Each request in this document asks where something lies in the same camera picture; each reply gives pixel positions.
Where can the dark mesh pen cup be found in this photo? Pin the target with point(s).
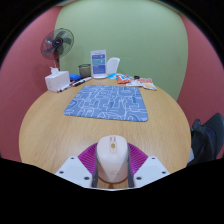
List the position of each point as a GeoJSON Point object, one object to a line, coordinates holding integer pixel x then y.
{"type": "Point", "coordinates": [84, 70]}

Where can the black standing fan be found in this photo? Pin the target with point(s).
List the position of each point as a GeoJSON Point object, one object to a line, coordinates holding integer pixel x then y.
{"type": "Point", "coordinates": [57, 42]}

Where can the white tissue box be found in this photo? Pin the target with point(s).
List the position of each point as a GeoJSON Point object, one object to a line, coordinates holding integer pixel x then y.
{"type": "Point", "coordinates": [57, 81]}

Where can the cream computer mouse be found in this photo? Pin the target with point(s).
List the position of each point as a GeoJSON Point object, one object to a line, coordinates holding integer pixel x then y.
{"type": "Point", "coordinates": [112, 160]}

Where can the orange white snack packet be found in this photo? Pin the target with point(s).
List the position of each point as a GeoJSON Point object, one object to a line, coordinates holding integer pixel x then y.
{"type": "Point", "coordinates": [148, 84]}

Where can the small black object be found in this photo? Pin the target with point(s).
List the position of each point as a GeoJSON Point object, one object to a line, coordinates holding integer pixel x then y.
{"type": "Point", "coordinates": [136, 77]}

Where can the black bag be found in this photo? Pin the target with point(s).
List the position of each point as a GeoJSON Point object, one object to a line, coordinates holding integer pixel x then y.
{"type": "Point", "coordinates": [203, 143]}

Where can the blue patterned mouse pad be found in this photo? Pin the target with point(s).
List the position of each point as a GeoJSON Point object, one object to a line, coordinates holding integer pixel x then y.
{"type": "Point", "coordinates": [106, 103]}

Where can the light blue snack packet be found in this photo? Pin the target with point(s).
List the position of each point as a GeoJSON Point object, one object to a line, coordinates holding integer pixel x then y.
{"type": "Point", "coordinates": [112, 76]}

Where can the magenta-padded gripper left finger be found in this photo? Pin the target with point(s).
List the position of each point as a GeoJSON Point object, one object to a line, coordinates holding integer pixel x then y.
{"type": "Point", "coordinates": [73, 170]}

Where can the black office chair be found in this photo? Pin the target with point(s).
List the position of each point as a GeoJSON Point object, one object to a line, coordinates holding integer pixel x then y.
{"type": "Point", "coordinates": [218, 128]}

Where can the black marker red cap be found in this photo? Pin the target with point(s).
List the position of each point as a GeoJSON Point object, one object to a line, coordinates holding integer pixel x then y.
{"type": "Point", "coordinates": [65, 87]}
{"type": "Point", "coordinates": [81, 81]}

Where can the blue small box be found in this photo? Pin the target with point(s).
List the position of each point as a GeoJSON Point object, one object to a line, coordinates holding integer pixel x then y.
{"type": "Point", "coordinates": [75, 77]}

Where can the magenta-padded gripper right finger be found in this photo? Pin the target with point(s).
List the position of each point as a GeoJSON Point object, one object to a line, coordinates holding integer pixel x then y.
{"type": "Point", "coordinates": [151, 170]}

